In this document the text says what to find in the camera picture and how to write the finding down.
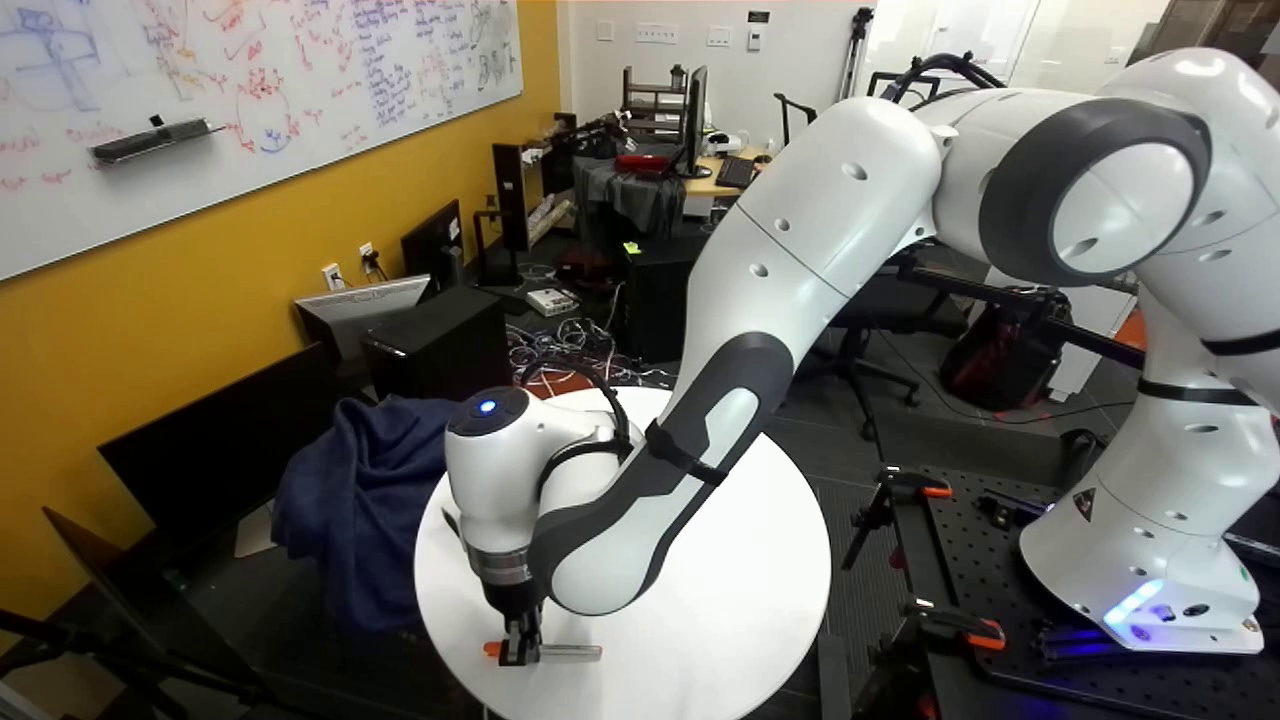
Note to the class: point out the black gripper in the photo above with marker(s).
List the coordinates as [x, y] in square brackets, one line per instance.
[516, 598]

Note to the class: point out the orange and grey pen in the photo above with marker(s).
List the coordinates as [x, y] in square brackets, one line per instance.
[554, 649]

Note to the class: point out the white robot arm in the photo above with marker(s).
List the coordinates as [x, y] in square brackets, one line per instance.
[1170, 178]

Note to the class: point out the white round table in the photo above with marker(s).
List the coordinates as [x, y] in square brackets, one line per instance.
[676, 542]

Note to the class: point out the dark blue cloth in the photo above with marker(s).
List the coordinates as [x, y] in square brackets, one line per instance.
[355, 496]

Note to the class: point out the black low cabinet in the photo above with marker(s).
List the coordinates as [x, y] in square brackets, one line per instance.
[447, 345]

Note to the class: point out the black perforated workbench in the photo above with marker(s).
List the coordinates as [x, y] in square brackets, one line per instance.
[1102, 607]

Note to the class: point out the black office chair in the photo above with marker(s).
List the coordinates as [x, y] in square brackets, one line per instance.
[851, 353]

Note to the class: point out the lower orange-handled clamp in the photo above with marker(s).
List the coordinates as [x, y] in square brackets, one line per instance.
[903, 686]

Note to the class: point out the orange-handled clamp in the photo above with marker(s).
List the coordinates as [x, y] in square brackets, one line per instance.
[903, 686]
[894, 486]

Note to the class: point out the upper orange-handled clamp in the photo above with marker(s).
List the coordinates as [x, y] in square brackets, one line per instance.
[894, 486]

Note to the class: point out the whiteboard on wall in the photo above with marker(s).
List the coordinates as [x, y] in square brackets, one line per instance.
[286, 85]

